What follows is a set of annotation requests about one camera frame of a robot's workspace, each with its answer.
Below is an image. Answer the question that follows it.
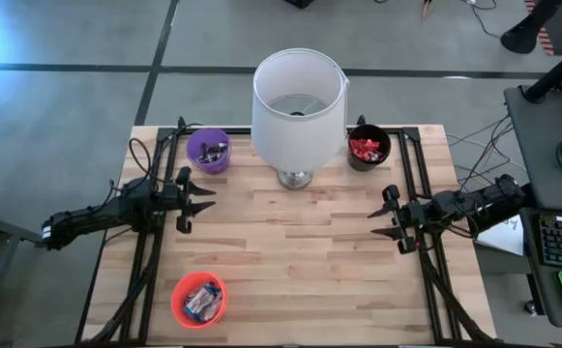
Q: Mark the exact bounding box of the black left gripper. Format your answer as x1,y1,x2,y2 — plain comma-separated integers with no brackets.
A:
162,165,218,235

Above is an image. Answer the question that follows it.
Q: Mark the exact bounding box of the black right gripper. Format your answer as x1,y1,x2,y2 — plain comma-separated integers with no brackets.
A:
366,184,429,256

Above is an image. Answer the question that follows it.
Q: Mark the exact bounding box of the purple face plastic bucket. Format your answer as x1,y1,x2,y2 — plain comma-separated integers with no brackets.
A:
186,127,233,175

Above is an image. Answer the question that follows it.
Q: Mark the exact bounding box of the black plastic bucket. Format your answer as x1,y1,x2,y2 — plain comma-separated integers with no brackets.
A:
346,124,393,173

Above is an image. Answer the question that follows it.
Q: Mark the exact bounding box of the orange pumpkin face bucket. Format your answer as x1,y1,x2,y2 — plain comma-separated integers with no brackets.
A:
170,270,229,331

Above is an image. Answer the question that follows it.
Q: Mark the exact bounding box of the white paper sheet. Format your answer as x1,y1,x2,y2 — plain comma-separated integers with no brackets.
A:
473,215,526,257

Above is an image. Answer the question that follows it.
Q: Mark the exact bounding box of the silver table lamp white shade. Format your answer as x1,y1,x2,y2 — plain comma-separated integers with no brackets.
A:
250,47,350,191

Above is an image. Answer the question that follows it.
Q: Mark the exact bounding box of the dark grey desk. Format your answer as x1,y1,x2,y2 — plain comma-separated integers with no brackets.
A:
518,207,562,331

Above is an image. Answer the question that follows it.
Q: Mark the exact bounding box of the grey side table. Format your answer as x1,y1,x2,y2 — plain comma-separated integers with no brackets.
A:
0,192,52,348

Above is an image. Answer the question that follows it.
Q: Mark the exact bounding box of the black stand pole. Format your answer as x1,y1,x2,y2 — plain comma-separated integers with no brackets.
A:
499,0,562,55
521,37,562,103

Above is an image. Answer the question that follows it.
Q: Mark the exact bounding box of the orange striped floor mat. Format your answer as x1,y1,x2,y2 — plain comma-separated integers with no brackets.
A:
524,0,558,57

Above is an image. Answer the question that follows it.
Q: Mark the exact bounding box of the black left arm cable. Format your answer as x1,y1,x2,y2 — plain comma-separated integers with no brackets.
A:
128,137,173,190

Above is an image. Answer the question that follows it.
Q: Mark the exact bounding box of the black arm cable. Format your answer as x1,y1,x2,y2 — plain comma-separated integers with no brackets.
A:
128,137,173,190
447,190,492,239

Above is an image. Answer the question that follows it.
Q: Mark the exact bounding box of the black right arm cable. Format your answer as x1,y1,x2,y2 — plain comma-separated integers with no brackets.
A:
447,190,492,239

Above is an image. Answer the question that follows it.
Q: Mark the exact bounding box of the floor cable bundle yellow plug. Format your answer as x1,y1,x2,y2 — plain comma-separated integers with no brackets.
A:
420,0,504,41

